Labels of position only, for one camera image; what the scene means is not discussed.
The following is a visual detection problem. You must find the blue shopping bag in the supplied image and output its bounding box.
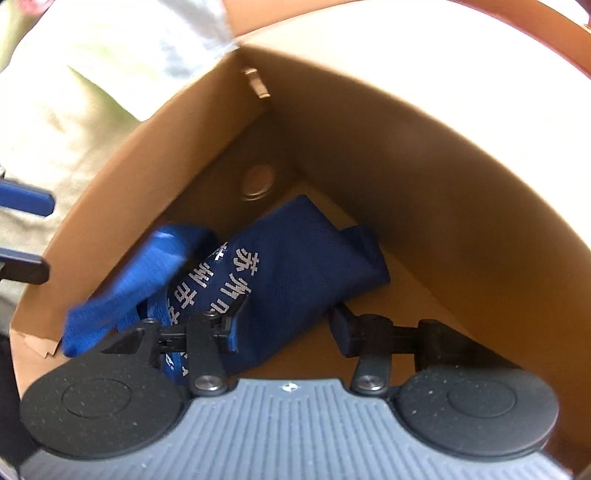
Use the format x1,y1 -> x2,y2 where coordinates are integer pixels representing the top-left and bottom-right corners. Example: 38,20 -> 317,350
62,194 -> 392,388

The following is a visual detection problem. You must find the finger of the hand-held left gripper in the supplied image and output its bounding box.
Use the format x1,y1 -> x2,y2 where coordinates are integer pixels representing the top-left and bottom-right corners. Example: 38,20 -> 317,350
0,247 -> 50,285
0,179 -> 55,219

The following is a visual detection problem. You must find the brown cardboard box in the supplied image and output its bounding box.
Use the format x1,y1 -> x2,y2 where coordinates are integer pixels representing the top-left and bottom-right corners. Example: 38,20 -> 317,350
9,0 -> 591,480

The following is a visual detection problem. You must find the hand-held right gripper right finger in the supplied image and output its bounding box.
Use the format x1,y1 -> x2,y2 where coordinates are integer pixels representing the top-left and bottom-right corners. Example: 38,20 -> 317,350
329,307 -> 514,397

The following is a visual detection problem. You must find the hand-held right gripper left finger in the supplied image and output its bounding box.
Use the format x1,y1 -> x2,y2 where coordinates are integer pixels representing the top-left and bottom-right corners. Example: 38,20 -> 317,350
100,295 -> 245,397

